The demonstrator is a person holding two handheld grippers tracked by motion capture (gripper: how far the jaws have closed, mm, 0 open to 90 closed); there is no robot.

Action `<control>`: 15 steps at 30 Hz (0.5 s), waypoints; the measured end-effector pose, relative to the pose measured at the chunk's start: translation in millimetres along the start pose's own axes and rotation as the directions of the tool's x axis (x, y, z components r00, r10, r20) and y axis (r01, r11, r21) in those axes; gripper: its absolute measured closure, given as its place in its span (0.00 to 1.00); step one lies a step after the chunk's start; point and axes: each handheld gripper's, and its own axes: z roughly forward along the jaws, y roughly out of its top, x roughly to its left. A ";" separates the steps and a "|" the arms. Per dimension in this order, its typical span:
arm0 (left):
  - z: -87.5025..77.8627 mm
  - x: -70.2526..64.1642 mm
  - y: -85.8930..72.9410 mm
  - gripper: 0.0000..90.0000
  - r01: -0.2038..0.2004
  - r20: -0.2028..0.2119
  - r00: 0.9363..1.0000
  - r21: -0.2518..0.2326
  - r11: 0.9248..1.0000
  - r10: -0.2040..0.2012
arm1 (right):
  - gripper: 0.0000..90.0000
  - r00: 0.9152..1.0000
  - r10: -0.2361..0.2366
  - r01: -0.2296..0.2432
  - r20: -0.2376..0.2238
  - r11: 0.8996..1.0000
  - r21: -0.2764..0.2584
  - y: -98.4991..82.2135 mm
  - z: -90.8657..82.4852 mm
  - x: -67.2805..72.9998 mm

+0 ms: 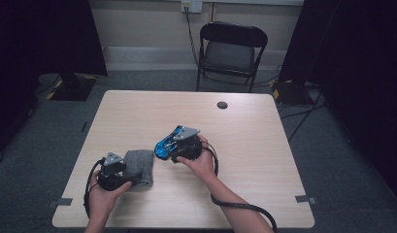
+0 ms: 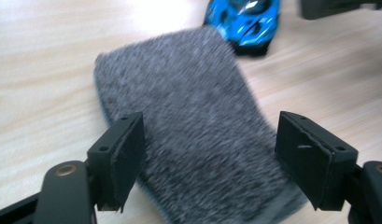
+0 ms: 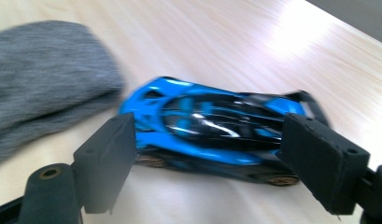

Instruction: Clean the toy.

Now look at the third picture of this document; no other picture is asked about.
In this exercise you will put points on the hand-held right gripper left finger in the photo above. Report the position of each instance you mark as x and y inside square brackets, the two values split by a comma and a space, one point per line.
[104, 161]

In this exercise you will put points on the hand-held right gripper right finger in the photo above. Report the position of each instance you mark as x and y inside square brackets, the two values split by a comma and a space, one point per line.
[322, 161]

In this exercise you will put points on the grey cloth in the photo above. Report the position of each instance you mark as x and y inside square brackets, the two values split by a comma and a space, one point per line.
[45, 84]

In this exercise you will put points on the blue toy car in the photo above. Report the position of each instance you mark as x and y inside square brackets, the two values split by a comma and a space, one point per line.
[210, 124]

